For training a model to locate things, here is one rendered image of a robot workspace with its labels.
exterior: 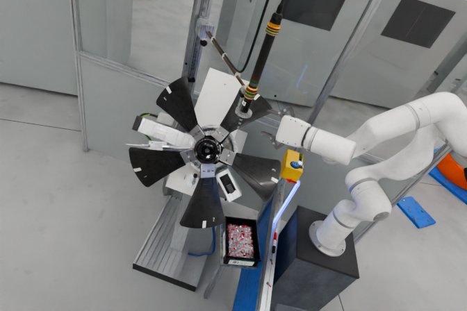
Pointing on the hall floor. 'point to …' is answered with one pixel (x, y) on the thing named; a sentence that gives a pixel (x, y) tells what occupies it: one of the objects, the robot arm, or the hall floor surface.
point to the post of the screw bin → (213, 281)
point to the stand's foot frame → (169, 261)
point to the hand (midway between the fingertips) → (267, 122)
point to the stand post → (179, 236)
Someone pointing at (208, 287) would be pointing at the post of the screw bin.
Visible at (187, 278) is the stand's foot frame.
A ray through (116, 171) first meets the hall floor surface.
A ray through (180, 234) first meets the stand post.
